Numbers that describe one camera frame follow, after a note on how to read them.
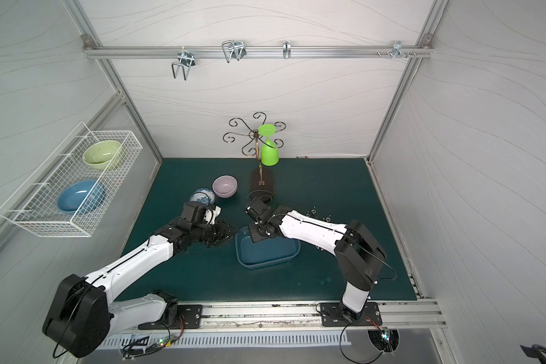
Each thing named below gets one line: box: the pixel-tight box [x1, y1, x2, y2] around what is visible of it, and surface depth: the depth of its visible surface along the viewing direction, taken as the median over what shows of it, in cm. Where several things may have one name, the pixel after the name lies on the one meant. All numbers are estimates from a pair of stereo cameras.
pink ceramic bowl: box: [212, 174, 239, 199], surface depth 106 cm
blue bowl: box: [57, 178, 107, 215], surface depth 65 cm
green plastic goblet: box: [257, 123, 280, 167], surface depth 93 cm
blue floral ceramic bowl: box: [189, 188, 216, 206], surface depth 103 cm
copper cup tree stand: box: [222, 111, 287, 202], surface depth 92 cm
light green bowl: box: [82, 139, 122, 171], surface depth 75 cm
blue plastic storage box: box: [235, 225, 302, 270], surface depth 86 cm
